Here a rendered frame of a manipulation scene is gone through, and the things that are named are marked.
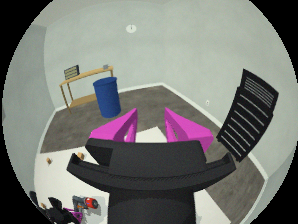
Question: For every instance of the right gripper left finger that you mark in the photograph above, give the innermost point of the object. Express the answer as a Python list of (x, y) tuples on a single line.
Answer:
[(116, 129)]

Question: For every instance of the dark grey l-shaped nozzle body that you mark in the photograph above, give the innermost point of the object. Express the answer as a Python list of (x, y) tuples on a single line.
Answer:
[(86, 202)]

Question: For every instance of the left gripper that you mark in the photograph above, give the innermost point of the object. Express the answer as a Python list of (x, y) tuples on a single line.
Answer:
[(75, 220)]

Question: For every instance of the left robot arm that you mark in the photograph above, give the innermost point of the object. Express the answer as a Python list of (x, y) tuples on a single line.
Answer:
[(54, 213)]

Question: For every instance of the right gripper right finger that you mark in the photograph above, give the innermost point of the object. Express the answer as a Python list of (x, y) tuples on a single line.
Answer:
[(186, 130)]

